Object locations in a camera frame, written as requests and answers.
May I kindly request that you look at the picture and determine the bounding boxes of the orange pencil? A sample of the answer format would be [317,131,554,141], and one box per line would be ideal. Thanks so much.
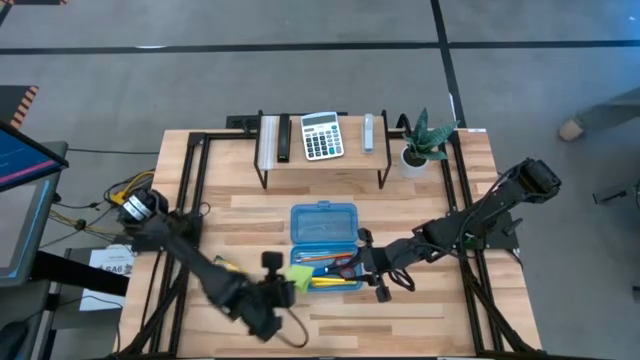
[294,253,354,265]

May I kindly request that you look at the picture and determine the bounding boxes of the blue translucent plastic pencil case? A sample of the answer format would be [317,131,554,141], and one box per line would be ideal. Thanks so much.
[289,200,365,293]

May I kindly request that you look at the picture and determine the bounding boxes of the monitor with blue screen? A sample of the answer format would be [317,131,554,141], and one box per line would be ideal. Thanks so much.
[0,122,70,194]

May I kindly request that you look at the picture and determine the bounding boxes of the green sticky note pad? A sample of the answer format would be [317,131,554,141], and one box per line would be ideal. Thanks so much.
[285,264,314,294]

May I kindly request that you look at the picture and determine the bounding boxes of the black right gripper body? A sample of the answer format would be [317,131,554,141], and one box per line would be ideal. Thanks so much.
[360,239,419,281]

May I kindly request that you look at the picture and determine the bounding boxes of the white printed paper sheet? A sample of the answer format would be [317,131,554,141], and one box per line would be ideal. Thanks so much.
[78,244,137,313]

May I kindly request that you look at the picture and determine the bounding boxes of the white plant pot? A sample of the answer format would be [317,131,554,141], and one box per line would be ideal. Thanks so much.
[398,144,431,180]

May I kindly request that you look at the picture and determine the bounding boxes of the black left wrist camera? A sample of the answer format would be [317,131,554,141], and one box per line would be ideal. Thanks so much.
[261,250,285,280]

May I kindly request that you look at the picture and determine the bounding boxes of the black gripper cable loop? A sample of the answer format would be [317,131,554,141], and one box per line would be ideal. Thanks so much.
[277,307,310,350]
[387,267,417,293]

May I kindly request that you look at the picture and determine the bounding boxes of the grey monitor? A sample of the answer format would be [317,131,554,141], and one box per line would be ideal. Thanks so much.
[0,179,57,290]

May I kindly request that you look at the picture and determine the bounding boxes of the yellow cable bundle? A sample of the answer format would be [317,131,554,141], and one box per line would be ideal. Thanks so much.
[109,169,157,206]

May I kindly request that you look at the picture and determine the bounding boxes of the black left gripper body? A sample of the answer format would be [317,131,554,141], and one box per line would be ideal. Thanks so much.
[257,278,297,314]

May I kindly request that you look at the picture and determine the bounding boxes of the black orange striped mat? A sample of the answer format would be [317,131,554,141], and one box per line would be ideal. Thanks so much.
[0,84,40,131]

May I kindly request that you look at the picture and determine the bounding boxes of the green snake plant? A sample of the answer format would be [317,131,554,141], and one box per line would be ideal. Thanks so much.
[402,107,460,162]

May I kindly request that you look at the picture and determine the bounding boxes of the white rectangular block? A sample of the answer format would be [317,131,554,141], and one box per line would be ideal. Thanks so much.
[259,115,279,170]

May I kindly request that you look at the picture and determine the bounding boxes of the red black handled scissors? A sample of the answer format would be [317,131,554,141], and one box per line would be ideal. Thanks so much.
[312,255,359,281]

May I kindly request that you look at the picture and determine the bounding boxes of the black power strip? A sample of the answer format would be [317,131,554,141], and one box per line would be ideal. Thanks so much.
[225,114,262,133]

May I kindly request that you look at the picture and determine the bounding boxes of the grey stapler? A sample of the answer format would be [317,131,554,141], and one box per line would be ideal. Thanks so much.
[361,113,376,155]

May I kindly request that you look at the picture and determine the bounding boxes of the person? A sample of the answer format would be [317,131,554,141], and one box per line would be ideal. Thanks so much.
[558,87,640,143]

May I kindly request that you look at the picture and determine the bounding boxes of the white desk calculator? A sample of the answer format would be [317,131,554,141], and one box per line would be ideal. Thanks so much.
[300,111,346,162]

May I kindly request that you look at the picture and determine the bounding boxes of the wooden shelf with black legs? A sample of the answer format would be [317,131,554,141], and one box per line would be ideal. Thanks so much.
[253,109,393,191]

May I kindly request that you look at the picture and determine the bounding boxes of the black stapler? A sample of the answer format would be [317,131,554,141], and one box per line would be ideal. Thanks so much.
[277,113,293,164]

